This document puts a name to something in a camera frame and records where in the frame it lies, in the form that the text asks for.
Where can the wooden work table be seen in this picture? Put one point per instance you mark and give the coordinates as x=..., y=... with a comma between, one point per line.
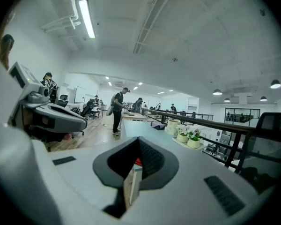
x=134, y=116

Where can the black mesh office chair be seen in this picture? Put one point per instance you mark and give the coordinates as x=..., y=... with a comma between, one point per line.
x=267, y=158

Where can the black pendant lamp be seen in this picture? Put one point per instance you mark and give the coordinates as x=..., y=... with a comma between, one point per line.
x=227, y=100
x=263, y=99
x=217, y=92
x=275, y=84

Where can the beige woven basket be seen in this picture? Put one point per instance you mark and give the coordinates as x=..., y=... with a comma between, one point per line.
x=172, y=126

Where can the white ceiling pipes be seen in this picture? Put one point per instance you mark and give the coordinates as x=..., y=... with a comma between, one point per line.
x=68, y=17

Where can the white flower pot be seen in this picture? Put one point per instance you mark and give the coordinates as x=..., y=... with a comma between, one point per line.
x=182, y=137
x=193, y=142

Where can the long ceiling tube light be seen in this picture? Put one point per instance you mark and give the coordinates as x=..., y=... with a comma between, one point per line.
x=87, y=17

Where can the purple fabric bag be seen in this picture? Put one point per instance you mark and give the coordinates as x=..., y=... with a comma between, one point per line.
x=158, y=125

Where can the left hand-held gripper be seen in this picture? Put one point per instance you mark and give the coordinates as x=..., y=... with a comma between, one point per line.
x=58, y=119

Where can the whiteboard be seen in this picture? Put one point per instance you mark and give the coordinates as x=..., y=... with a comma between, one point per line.
x=80, y=94

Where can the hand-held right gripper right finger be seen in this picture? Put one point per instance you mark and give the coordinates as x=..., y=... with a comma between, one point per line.
x=172, y=166

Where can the dark wooden railing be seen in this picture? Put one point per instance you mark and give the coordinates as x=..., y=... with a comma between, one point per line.
x=201, y=123

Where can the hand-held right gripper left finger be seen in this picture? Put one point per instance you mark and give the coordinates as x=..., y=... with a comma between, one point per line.
x=100, y=166

